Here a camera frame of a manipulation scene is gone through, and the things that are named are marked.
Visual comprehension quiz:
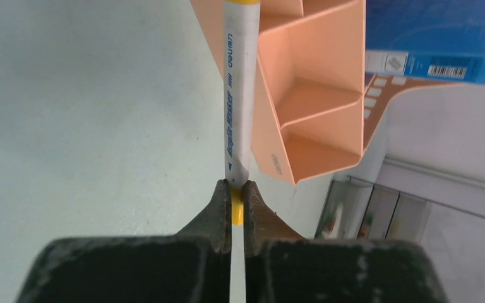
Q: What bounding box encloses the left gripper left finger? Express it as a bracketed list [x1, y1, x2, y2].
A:
[16, 180, 231, 302]

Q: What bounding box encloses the yellow cap marker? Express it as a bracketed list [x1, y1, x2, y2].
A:
[223, 0, 261, 303]

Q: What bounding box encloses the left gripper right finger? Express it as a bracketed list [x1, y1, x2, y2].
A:
[242, 181, 448, 302]

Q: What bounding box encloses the blue folder front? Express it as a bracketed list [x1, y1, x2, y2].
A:
[365, 0, 485, 85]

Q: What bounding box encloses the orange plastic file organizer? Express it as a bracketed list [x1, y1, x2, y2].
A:
[190, 0, 485, 186]

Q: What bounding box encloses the clear plastic drawer cabinet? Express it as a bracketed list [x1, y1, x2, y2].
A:
[315, 177, 485, 302]

